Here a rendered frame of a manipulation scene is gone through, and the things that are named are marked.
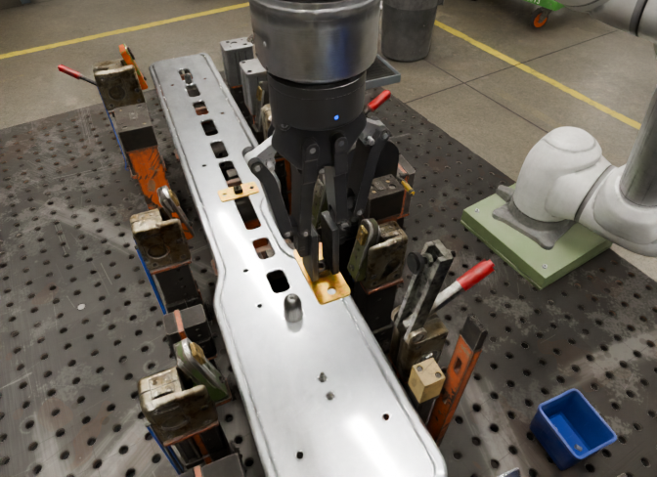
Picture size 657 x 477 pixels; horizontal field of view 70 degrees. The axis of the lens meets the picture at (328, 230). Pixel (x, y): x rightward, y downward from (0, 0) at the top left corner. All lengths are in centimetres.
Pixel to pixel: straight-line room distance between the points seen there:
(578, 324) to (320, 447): 79
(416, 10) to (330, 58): 341
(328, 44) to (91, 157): 153
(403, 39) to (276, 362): 328
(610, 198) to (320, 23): 94
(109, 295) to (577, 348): 113
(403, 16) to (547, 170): 266
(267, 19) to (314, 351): 54
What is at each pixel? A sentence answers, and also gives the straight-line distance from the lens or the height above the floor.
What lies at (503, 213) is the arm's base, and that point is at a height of 77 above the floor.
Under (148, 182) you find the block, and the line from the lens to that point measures 133.
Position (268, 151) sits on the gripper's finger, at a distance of 39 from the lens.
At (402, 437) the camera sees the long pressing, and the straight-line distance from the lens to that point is 71.
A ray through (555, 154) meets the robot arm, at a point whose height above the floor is 100.
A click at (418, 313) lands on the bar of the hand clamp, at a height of 111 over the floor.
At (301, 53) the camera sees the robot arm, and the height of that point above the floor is 152.
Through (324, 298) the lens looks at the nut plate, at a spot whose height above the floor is 125.
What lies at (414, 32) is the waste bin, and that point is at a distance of 380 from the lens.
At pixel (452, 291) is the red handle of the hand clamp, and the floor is 111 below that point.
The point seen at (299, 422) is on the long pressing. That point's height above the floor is 100.
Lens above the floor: 165
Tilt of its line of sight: 45 degrees down
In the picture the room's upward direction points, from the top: straight up
